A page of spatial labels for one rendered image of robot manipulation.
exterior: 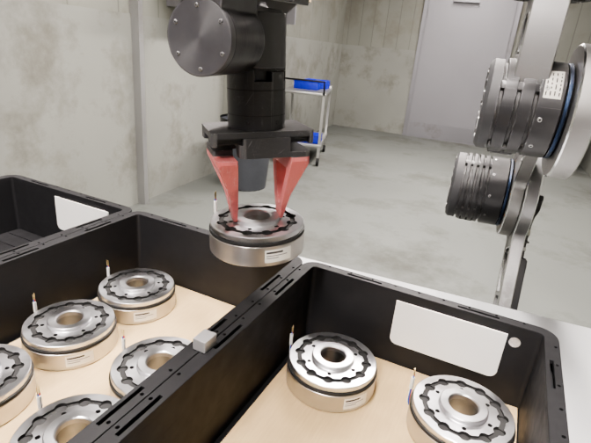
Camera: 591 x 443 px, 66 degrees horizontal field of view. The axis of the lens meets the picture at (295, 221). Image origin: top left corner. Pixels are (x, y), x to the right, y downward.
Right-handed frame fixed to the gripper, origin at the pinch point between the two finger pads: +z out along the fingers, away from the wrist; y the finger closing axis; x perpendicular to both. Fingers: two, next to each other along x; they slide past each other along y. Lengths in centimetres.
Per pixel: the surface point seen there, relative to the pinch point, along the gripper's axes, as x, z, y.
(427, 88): 583, 43, 423
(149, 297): 11.4, 15.2, -12.1
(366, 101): 648, 70, 351
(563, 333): 10, 36, 66
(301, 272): 2.4, 9.7, 6.2
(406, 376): -7.4, 20.5, 16.7
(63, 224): 37.3, 13.3, -25.2
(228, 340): -9.4, 9.1, -5.3
